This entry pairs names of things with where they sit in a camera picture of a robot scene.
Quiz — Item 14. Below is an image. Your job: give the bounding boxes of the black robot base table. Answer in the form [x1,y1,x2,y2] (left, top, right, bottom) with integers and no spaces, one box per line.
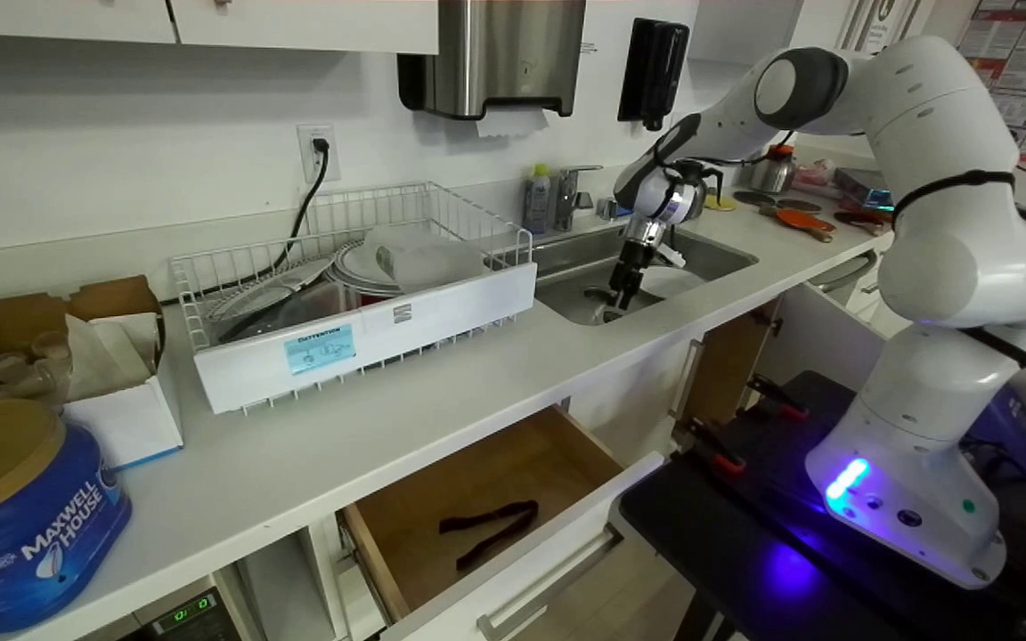
[621,373,1026,641]

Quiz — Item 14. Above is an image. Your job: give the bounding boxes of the open wooden drawer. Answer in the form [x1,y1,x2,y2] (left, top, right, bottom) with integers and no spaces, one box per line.
[341,405,661,641]

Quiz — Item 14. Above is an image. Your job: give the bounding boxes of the black soap dispenser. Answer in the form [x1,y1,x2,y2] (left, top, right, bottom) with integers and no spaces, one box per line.
[616,17,687,133]

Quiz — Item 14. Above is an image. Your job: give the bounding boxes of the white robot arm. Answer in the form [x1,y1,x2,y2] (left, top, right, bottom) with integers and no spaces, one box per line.
[607,34,1026,592]

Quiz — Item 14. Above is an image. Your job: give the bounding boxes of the cardboard box with bags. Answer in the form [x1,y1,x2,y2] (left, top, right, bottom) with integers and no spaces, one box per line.
[0,274,165,404]

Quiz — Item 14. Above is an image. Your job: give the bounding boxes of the white box under cardboard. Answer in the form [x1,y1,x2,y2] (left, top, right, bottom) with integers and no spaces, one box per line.
[62,376,185,470]

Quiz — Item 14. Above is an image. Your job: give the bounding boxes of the white wall outlet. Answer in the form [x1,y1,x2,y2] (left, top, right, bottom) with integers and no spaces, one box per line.
[294,123,337,183]

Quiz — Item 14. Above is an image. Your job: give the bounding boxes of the blue Maxwell House coffee can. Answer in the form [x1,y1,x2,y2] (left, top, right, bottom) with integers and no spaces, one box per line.
[0,400,130,635]

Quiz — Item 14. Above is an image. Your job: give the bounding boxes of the black tongs in drawer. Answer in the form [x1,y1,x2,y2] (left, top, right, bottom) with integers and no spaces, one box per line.
[433,495,546,574]

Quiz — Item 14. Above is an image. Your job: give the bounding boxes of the chrome sink faucet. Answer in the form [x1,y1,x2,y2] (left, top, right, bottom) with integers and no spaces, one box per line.
[521,164,590,234]

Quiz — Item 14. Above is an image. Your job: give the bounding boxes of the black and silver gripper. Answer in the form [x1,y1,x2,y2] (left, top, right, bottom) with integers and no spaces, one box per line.
[607,164,702,309]

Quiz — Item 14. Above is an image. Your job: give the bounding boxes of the steel paper towel dispenser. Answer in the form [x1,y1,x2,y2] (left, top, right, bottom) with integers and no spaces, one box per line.
[394,0,587,121]

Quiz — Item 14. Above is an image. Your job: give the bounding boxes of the black power cable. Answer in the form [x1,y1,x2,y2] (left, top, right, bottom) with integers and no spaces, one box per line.
[153,136,333,313]

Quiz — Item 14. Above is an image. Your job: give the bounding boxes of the white upper cabinet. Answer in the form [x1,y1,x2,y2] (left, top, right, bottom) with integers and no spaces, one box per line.
[0,0,438,55]

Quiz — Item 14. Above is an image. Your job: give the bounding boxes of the stainless steel sink basin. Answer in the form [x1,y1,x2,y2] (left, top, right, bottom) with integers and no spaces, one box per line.
[531,220,762,330]

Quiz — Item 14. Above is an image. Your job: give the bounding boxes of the white wire dish rack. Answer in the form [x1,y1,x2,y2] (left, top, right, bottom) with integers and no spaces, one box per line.
[172,183,537,412]

